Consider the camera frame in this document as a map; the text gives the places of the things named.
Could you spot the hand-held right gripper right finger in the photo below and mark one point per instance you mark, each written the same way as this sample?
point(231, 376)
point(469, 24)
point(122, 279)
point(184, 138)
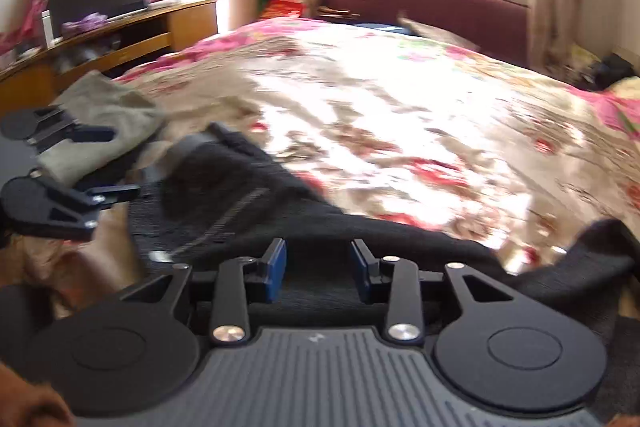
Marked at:
point(360, 272)

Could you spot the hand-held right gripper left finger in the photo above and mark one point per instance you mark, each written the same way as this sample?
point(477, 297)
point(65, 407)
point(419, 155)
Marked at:
point(277, 269)

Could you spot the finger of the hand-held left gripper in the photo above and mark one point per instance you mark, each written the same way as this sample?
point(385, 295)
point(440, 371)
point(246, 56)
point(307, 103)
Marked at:
point(92, 134)
point(117, 193)

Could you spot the grey-green cloth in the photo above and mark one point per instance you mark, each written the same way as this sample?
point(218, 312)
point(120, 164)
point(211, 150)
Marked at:
point(100, 107)

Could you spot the black pants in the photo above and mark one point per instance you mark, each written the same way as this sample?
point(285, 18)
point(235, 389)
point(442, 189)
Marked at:
point(225, 207)

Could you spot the purple cloth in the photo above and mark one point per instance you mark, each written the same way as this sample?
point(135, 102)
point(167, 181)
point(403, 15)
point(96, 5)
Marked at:
point(85, 23)

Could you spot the small white box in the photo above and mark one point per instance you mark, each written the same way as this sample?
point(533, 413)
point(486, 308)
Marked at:
point(47, 29)

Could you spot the floral bedspread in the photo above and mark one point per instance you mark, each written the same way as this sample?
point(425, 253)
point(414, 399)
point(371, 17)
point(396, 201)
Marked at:
point(400, 132)

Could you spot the wooden cabinet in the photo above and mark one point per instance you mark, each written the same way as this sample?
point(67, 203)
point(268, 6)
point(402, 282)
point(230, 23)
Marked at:
point(190, 14)

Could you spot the red printed bag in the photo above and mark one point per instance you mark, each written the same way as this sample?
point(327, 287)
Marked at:
point(282, 4)

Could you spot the beige pillow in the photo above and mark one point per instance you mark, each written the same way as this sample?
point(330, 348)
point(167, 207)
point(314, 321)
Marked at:
point(435, 33)

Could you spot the maroon headboard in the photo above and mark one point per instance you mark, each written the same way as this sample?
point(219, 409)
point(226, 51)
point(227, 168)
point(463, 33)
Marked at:
point(425, 7)

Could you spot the dark bag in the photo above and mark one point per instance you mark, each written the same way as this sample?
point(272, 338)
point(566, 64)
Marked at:
point(612, 69)

